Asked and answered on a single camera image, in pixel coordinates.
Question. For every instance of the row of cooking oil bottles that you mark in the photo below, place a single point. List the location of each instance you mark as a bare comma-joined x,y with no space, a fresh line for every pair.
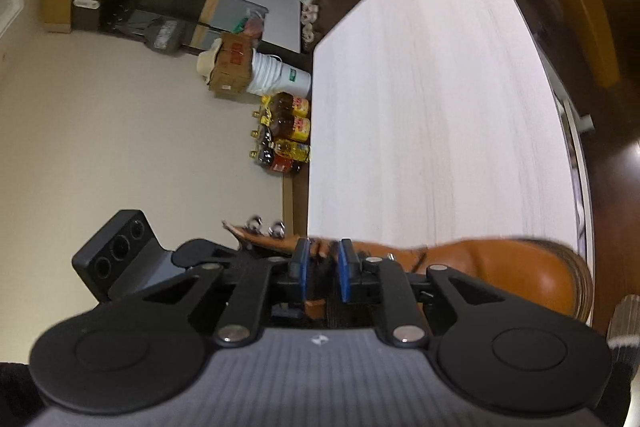
287,134

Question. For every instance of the red print cardboard box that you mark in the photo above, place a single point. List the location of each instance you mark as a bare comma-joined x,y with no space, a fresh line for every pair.
232,67

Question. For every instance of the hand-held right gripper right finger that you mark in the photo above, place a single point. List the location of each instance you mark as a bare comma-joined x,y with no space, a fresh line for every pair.
345,272

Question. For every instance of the brown leather boot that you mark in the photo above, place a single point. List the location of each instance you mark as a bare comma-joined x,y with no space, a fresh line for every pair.
520,272

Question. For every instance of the white plastic bucket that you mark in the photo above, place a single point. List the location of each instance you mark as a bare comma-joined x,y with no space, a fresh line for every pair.
280,76

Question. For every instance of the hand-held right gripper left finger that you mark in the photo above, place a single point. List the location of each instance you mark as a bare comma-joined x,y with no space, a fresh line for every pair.
301,272

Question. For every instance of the row of light shoes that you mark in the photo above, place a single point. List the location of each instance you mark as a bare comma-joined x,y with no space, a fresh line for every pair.
309,14

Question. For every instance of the grey hanging bag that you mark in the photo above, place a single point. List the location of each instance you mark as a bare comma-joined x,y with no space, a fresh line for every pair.
164,36

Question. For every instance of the colourful plastic bag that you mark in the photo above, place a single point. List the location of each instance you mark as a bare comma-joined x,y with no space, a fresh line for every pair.
250,24

